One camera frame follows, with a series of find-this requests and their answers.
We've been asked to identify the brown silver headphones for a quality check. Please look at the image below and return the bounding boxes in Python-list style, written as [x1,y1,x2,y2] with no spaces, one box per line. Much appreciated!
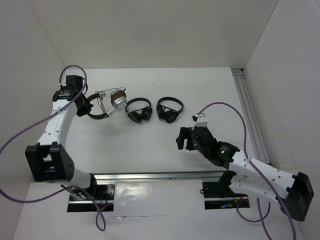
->
[87,87,128,120]

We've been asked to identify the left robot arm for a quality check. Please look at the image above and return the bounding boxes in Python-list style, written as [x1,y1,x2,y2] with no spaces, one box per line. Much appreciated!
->
[25,75,99,200]

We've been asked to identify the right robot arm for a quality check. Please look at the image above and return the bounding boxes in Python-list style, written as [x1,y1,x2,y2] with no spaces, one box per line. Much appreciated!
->
[175,126,315,222]

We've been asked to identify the right black headphones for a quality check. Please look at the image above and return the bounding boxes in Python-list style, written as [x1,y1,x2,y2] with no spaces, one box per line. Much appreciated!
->
[156,96,184,124]

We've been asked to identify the black headphones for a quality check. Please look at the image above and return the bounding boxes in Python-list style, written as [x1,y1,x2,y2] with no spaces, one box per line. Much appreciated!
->
[125,97,153,124]
[156,96,184,124]

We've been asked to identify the left black headphones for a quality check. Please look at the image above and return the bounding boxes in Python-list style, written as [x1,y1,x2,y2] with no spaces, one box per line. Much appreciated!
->
[125,97,153,124]

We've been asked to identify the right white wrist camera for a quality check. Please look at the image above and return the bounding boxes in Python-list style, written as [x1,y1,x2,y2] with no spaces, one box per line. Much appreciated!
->
[192,113,209,128]

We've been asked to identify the front aluminium rail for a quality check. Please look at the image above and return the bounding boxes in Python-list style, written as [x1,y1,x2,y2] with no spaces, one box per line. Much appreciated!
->
[93,171,225,184]

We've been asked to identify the aluminium rail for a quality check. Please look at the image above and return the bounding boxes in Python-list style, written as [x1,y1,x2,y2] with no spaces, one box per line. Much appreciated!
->
[231,68,271,165]
[93,171,225,184]

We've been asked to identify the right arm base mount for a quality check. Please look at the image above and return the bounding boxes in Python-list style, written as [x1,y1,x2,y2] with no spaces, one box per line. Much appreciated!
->
[200,181,250,210]

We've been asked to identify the right side aluminium rail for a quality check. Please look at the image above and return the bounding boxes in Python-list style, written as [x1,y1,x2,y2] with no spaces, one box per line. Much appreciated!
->
[231,68,271,165]

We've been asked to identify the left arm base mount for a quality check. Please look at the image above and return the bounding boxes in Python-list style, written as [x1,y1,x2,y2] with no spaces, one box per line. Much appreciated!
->
[67,183,115,213]

